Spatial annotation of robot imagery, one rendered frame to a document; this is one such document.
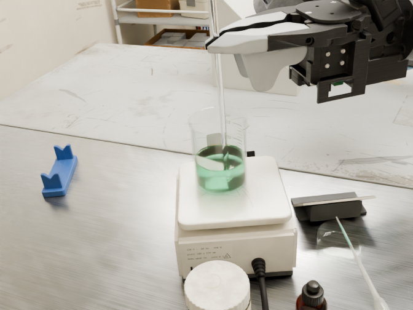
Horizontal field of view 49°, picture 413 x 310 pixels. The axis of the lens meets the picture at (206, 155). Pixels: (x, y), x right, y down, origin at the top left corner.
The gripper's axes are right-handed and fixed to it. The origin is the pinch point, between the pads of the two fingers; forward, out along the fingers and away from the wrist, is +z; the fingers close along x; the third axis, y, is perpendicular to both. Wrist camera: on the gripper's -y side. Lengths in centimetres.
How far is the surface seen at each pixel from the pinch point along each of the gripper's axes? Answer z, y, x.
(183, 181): 4.9, 17.0, 2.6
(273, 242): -2.2, 20.2, -7.2
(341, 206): -14.0, 23.8, -0.9
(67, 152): 19.5, 23.1, 26.2
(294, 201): -10.1, 25.7, 4.4
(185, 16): -41, 58, 219
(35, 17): 37, 39, 189
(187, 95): -4, 26, 45
